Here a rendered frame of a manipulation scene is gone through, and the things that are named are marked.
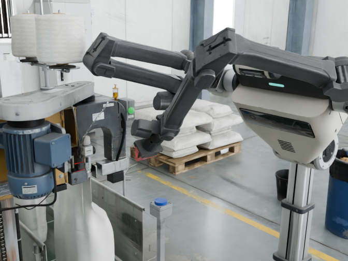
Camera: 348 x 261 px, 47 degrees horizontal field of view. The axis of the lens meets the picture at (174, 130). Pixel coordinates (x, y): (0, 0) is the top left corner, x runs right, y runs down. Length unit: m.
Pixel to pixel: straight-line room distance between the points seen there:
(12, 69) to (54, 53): 3.07
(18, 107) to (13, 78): 3.13
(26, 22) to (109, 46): 0.42
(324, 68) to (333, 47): 8.77
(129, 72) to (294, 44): 8.83
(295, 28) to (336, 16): 0.92
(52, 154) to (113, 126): 0.49
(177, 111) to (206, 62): 0.27
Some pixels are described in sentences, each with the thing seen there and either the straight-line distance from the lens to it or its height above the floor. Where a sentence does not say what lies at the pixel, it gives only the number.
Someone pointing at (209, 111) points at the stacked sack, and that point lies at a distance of 4.89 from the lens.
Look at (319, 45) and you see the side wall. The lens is 10.04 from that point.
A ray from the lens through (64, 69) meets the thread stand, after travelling 1.39.
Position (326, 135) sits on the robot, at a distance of 1.41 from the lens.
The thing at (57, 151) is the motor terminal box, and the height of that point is 1.26.
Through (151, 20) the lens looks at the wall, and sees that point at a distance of 6.96.
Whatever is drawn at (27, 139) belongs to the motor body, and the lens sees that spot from 1.35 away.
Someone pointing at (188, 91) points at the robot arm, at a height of 1.48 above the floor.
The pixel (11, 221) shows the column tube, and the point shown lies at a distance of 1.72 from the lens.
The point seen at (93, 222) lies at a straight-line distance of 1.83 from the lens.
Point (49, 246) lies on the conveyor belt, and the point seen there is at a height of 0.38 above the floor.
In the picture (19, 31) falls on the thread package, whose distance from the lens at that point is 1.62.
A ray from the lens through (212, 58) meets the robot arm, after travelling 0.97.
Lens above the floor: 1.68
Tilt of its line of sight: 16 degrees down
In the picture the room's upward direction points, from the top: 1 degrees clockwise
